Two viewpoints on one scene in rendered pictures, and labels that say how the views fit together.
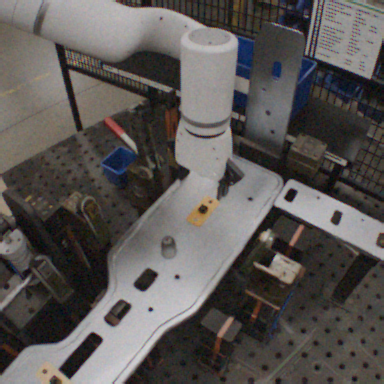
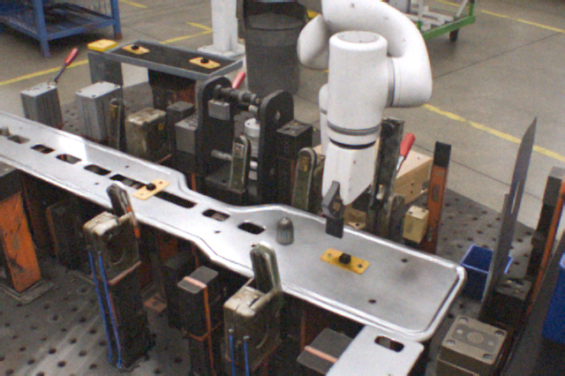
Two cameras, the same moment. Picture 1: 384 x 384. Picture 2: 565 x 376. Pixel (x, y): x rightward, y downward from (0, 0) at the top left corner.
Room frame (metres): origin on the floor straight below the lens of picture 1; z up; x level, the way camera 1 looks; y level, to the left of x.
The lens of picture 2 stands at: (0.36, -0.89, 1.66)
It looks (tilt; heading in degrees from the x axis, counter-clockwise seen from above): 30 degrees down; 89
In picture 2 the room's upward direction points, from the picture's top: straight up
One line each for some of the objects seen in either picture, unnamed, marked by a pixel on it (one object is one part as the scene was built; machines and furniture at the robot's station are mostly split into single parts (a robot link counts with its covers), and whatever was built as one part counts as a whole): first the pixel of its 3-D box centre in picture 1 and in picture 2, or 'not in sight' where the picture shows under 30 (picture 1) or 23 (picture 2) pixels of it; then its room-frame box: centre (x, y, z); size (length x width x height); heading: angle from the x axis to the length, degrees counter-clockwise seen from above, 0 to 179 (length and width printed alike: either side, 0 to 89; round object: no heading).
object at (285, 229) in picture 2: (168, 247); (285, 232); (0.39, 0.05, 1.02); 0.03 x 0.03 x 0.07
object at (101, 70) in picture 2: not in sight; (113, 120); (-0.11, 0.80, 0.92); 0.08 x 0.08 x 0.44; 56
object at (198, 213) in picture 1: (203, 209); (344, 259); (0.49, -0.02, 1.01); 0.08 x 0.04 x 0.01; 146
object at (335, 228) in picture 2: (228, 187); (331, 222); (0.46, -0.06, 1.11); 0.03 x 0.03 x 0.07; 56
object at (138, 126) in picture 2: not in sight; (152, 184); (0.06, 0.46, 0.89); 0.13 x 0.11 x 0.38; 56
